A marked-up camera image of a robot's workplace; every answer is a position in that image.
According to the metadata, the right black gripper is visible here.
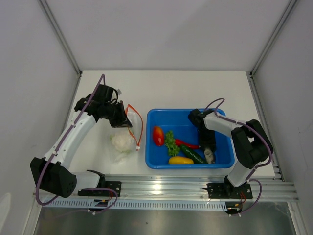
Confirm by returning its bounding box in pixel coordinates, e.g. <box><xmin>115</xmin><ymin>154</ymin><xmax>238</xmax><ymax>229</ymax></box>
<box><xmin>198</xmin><ymin>129</ymin><xmax>216</xmax><ymax>152</ymax></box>

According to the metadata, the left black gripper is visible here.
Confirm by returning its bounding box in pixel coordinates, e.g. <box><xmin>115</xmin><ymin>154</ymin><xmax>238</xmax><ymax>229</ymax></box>
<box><xmin>103</xmin><ymin>100</ymin><xmax>132</xmax><ymax>128</ymax></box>

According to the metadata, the grey fish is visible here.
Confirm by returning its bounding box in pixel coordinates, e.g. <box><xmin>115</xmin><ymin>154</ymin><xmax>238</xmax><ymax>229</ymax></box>
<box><xmin>204</xmin><ymin>147</ymin><xmax>216</xmax><ymax>165</ymax></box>

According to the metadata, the green cucumber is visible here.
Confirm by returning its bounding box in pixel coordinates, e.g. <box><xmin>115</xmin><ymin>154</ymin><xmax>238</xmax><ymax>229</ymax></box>
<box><xmin>180</xmin><ymin>144</ymin><xmax>208</xmax><ymax>164</ymax></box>

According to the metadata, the white cauliflower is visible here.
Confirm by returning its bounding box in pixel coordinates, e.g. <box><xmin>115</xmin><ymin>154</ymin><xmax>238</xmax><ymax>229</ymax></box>
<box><xmin>110</xmin><ymin>130</ymin><xmax>136</xmax><ymax>153</ymax></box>

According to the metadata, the clear zip bag orange zipper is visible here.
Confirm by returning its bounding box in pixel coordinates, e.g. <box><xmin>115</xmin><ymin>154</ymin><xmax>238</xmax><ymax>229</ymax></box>
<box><xmin>109</xmin><ymin>104</ymin><xmax>143</xmax><ymax>164</ymax></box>

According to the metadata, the yellow mango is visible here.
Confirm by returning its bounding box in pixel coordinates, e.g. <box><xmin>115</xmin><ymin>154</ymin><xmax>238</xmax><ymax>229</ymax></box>
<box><xmin>168</xmin><ymin>156</ymin><xmax>194</xmax><ymax>165</ymax></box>

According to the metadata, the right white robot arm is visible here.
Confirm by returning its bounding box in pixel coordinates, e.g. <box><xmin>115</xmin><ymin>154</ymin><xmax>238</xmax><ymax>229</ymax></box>
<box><xmin>188</xmin><ymin>109</ymin><xmax>273</xmax><ymax>198</ymax></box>

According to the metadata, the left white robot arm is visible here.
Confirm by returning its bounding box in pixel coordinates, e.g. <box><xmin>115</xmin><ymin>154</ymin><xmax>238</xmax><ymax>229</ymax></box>
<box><xmin>30</xmin><ymin>84</ymin><xmax>132</xmax><ymax>205</ymax></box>

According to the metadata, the red chili pepper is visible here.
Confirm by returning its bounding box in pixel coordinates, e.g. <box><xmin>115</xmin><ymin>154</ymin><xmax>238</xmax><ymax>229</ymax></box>
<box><xmin>175</xmin><ymin>139</ymin><xmax>200</xmax><ymax>149</ymax></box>

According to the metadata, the blue plastic bin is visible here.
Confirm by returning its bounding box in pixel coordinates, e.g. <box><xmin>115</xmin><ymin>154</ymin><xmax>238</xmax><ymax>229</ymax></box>
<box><xmin>145</xmin><ymin>109</ymin><xmax>235</xmax><ymax>170</ymax></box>

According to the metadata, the green grape bunch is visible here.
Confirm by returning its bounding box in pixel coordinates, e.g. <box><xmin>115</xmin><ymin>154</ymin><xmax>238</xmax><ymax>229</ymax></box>
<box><xmin>165</xmin><ymin>131</ymin><xmax>180</xmax><ymax>157</ymax></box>

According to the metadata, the red tomato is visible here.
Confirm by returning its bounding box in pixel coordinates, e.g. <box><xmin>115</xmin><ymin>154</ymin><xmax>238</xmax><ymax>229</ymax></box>
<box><xmin>152</xmin><ymin>126</ymin><xmax>165</xmax><ymax>146</ymax></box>

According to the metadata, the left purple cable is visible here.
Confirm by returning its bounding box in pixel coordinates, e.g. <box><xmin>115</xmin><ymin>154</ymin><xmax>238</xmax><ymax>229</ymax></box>
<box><xmin>35</xmin><ymin>73</ymin><xmax>118</xmax><ymax>216</ymax></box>

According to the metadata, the purple cable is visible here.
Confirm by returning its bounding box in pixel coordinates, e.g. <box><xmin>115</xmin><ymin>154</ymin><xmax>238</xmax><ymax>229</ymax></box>
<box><xmin>203</xmin><ymin>97</ymin><xmax>274</xmax><ymax>216</ymax></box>
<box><xmin>35</xmin><ymin>73</ymin><xmax>118</xmax><ymax>216</ymax></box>

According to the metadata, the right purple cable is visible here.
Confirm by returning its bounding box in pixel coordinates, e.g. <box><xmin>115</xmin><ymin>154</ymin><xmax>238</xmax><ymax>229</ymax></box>
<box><xmin>203</xmin><ymin>97</ymin><xmax>274</xmax><ymax>216</ymax></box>

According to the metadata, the white slotted cable duct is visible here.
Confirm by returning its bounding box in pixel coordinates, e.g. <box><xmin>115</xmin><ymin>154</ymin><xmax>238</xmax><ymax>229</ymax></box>
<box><xmin>47</xmin><ymin>198</ymin><xmax>227</xmax><ymax>211</ymax></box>

